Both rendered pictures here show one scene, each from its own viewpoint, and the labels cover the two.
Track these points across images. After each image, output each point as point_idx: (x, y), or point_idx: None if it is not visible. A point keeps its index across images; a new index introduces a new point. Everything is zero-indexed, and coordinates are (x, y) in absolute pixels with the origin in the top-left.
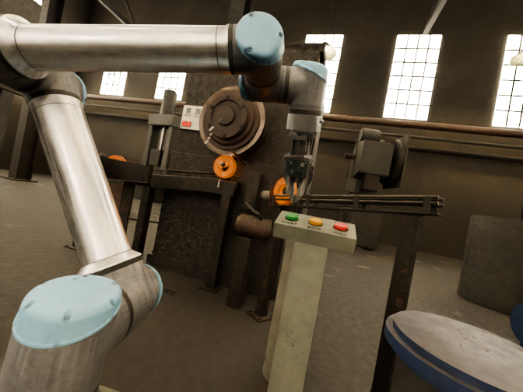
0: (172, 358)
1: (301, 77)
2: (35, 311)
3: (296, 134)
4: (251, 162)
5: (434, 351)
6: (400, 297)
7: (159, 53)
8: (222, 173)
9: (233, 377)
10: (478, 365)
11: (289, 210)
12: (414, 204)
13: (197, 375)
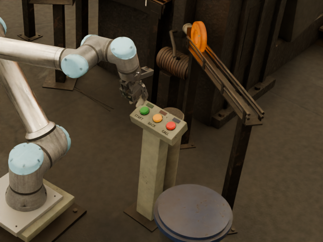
0: (94, 168)
1: (113, 57)
2: (14, 163)
3: None
4: None
5: (162, 206)
6: (230, 169)
7: (33, 64)
8: None
9: (129, 188)
10: (173, 215)
11: (224, 40)
12: (252, 107)
13: (106, 182)
